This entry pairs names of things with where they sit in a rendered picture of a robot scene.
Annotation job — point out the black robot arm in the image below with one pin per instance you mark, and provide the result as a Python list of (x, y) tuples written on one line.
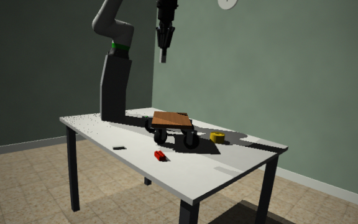
[(121, 32)]

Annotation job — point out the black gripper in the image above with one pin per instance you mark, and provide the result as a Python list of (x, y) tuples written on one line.
[(165, 30)]

